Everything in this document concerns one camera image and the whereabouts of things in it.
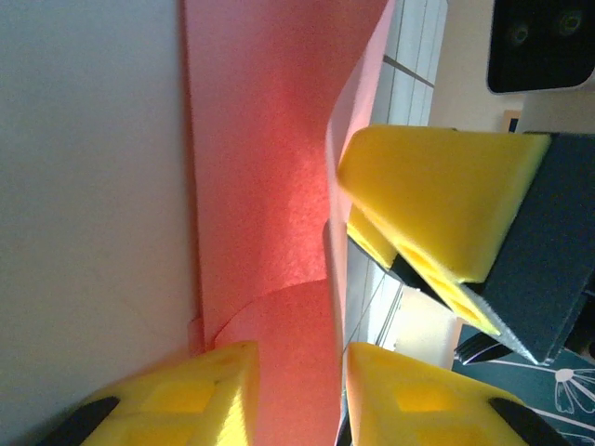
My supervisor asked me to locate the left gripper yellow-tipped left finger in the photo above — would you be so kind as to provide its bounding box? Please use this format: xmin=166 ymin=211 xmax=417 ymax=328
xmin=34 ymin=341 xmax=261 ymax=446

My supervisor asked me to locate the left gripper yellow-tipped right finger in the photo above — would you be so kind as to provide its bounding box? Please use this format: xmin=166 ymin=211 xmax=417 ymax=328
xmin=346 ymin=342 xmax=573 ymax=446

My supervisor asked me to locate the pink cloth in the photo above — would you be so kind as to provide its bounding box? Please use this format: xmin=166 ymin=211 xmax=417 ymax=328
xmin=178 ymin=0 xmax=401 ymax=446

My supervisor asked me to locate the white gridded table mat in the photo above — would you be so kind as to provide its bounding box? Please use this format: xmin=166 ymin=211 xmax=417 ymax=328
xmin=0 ymin=0 xmax=459 ymax=446

